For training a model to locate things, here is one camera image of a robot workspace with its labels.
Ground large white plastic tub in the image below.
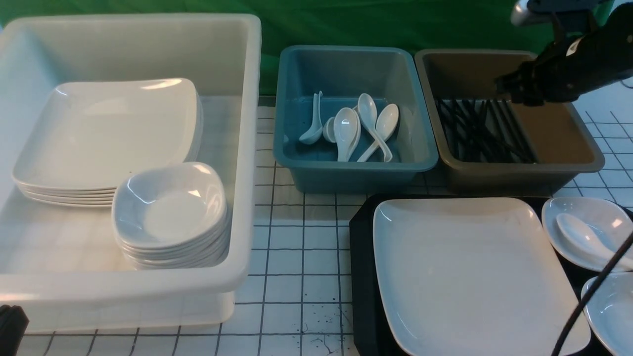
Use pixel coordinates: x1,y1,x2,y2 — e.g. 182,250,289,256
0,13,262,333

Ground white spoon long handle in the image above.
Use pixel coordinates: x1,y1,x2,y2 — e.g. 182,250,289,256
357,93,393,162

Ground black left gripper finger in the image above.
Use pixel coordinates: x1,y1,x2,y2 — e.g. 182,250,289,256
0,305,29,356

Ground white bowl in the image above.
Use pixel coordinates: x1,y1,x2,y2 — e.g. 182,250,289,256
584,272,633,356
541,197,633,272

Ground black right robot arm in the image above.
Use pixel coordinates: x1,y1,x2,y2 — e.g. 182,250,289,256
495,0,633,106

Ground black camera cable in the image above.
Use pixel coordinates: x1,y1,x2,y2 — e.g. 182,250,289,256
550,231,633,356

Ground stack of white square plates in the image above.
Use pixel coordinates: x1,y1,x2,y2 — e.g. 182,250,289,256
13,78,202,208

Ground green backdrop cloth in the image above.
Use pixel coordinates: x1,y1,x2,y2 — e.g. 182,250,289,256
0,0,552,95

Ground small white spoon behind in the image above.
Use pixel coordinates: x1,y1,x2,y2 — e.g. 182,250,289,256
322,117,335,143

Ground black serving tray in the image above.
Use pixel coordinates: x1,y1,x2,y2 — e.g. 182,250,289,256
349,194,633,356

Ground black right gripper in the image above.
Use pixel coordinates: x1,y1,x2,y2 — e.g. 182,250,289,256
495,48,577,106

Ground brown plastic bin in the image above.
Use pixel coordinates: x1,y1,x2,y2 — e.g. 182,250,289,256
414,49,604,194

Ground teal plastic bin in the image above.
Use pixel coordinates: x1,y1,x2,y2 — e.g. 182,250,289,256
273,45,438,194

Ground large white square plate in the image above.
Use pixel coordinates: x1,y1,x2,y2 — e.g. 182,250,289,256
373,197,578,356

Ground stack of white bowls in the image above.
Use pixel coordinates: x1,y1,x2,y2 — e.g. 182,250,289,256
112,162,231,270

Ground black chopsticks in bin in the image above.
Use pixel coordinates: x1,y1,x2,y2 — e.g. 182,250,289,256
435,98,537,164

